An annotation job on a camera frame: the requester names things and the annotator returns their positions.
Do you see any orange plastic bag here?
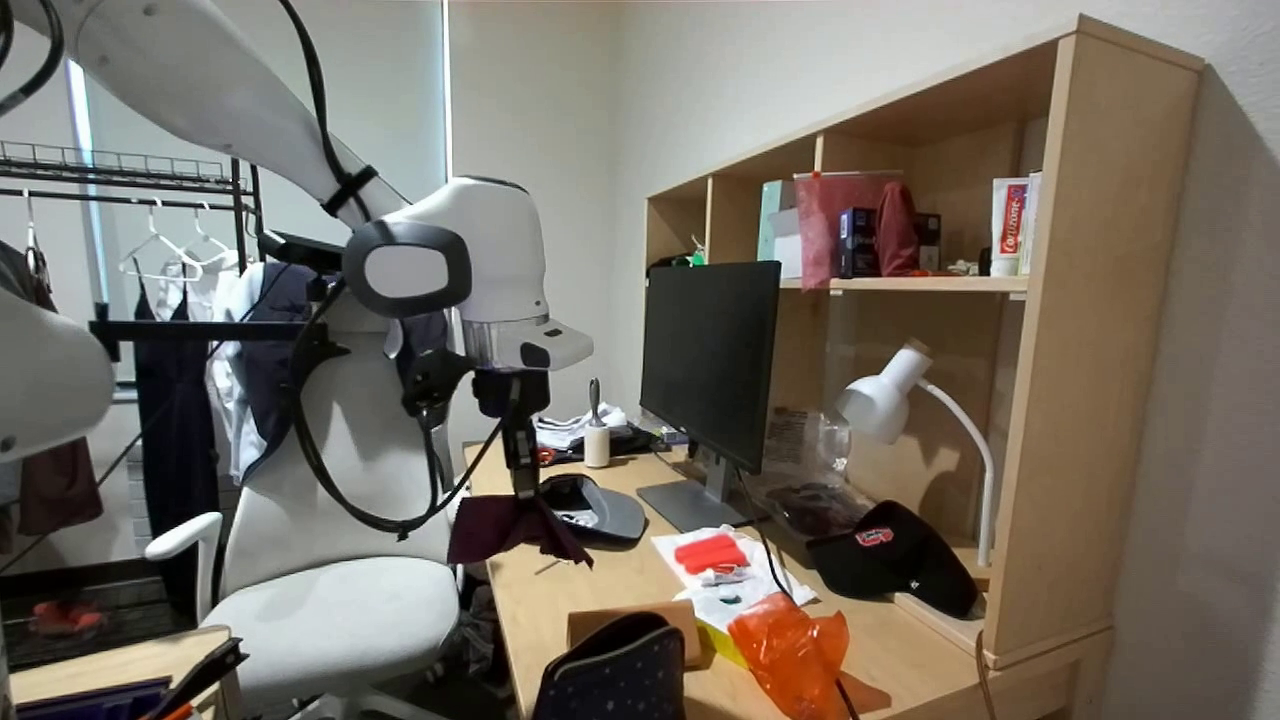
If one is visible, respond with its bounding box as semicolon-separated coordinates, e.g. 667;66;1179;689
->
725;592;857;720

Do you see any red bag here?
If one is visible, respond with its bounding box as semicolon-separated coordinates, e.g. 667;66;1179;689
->
791;169;923;293

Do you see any black clothes rack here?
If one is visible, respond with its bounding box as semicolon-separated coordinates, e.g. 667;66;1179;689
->
0;136;271;615

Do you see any white office chair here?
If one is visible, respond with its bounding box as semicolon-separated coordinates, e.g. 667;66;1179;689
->
140;284;471;720

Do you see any black cap with red logo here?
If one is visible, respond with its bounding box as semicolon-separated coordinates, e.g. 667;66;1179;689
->
805;497;980;619

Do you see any white desk lamp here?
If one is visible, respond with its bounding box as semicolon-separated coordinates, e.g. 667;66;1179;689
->
882;334;1000;571

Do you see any dark flat tablet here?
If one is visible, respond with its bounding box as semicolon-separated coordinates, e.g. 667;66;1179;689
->
632;474;753;534

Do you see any dark red garment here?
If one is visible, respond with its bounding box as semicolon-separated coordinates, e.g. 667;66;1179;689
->
12;437;106;534

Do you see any black figure on shelf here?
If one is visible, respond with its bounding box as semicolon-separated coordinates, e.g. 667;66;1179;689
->
837;205;882;279

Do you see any yellow paper sheet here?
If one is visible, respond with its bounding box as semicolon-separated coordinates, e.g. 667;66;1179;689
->
698;619;753;672

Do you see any white small bottle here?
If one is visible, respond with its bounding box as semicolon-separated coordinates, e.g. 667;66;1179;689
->
581;376;616;470

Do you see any black computer monitor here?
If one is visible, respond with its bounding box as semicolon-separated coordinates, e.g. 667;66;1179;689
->
636;254;782;530

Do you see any white and red box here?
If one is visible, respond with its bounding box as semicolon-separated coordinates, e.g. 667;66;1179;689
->
988;171;1048;279

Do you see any wooden desk shelf unit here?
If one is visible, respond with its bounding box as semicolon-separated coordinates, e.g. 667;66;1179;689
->
641;10;1207;672

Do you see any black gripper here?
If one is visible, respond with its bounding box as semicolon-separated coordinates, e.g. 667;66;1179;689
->
471;367;552;498

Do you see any black and grey cap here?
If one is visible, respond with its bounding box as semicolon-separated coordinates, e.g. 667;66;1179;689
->
535;470;651;547

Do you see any dark blue jacket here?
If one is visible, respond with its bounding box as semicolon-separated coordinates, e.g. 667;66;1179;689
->
236;254;454;470

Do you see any navy dotted pouch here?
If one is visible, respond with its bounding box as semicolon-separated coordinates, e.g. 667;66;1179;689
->
533;609;690;720

